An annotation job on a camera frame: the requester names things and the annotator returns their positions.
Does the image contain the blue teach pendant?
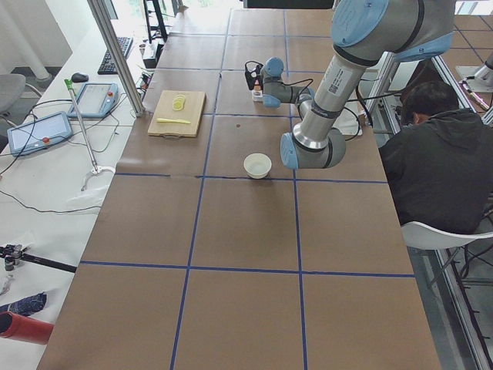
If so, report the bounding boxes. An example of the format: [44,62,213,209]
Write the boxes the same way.
[75,82,119,119]
[7,112,72,157]

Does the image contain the person in dark jacket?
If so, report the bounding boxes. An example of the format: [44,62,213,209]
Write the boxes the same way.
[379,81,492,234]

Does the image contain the metal reacher grabber tool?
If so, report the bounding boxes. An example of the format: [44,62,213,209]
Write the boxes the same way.
[64,79,116,191]

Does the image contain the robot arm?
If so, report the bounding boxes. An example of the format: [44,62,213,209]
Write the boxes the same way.
[455,55,492,93]
[245,1,455,170]

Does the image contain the black computer mouse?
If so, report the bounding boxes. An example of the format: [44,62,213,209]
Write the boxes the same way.
[71,72,89,83]

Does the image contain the white chair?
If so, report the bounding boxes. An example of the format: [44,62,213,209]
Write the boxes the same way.
[400,220,493,290]

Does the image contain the black keyboard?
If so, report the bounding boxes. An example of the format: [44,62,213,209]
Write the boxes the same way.
[96,36,134,76]

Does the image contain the blue teach pendant near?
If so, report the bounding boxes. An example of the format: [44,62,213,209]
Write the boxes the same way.
[7,112,72,157]

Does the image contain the white round bowl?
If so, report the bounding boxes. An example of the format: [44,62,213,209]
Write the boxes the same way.
[243,153,272,179]

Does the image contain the bamboo cutting board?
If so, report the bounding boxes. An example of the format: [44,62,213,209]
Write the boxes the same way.
[147,90,206,137]

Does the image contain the blue teach pendant far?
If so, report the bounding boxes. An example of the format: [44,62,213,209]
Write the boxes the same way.
[75,82,119,119]

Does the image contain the red cylinder bottle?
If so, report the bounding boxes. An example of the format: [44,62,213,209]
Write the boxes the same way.
[1,311,54,345]

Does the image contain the black tripod rod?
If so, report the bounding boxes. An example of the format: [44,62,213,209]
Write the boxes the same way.
[0,244,77,273]

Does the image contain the aluminium frame post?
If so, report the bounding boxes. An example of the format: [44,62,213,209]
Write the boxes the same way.
[87,0,145,117]

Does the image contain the yellow plastic knife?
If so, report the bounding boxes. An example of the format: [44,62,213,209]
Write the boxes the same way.
[156,118,191,124]

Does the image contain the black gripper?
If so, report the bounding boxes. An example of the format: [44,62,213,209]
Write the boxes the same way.
[244,60,263,91]

